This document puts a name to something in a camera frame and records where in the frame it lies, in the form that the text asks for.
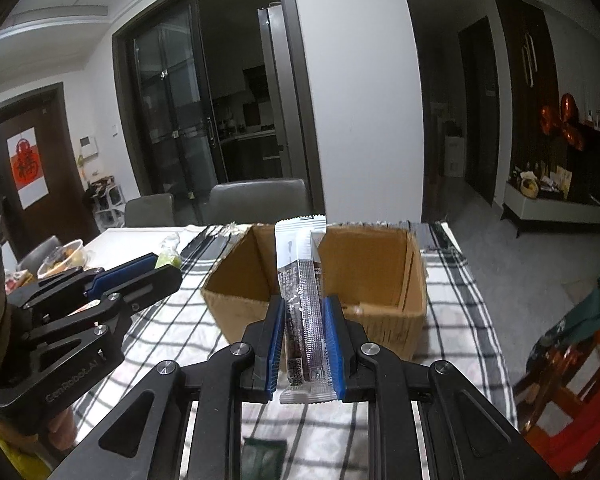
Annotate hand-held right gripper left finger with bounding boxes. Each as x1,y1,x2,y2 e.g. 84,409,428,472
72,295,287,480

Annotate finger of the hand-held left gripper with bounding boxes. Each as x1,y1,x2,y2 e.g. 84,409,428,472
22,265,183,356
7,253,159,312

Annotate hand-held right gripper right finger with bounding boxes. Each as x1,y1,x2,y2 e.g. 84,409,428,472
321,295,561,480

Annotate brown cardboard box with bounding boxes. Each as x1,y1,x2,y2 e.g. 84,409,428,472
200,224,428,361

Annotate clear brown snack stick packet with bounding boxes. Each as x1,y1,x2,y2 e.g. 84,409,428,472
274,215,337,406

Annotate person's left hand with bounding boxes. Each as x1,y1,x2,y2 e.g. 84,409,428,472
40,402,77,461

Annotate pale green plastic bag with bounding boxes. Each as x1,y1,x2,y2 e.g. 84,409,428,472
155,235,184,269

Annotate small grey dining chair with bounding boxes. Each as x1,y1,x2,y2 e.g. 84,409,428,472
124,193,176,228

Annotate white shelf rack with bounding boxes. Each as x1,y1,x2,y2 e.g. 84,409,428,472
86,175,127,229

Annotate clear plastic fruit container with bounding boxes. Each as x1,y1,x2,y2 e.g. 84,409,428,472
36,240,89,279

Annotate dark green packet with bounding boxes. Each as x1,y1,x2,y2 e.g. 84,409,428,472
242,437,287,480

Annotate black white striped tablecloth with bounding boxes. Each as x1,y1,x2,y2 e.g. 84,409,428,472
75,220,518,480

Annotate dark wooden door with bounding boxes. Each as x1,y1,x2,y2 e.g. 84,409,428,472
0,82,102,262

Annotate large grey dining chair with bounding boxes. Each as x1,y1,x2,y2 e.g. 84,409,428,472
209,178,312,226

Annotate red white door poster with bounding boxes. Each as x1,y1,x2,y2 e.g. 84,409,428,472
7,127,50,210

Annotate sliding glass door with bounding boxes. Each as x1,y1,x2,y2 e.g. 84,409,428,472
129,5,227,197

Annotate teal cloth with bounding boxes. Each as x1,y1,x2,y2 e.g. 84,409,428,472
527,290,600,361

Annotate red wooden chair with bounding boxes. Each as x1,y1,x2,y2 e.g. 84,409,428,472
512,310,600,480

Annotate white low bench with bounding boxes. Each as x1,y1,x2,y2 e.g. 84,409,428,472
500,180,600,239

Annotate red foil balloons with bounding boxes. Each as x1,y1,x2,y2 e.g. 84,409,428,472
540,94,587,151

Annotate tall dark cabinet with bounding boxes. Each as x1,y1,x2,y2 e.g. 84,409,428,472
492,0,567,177

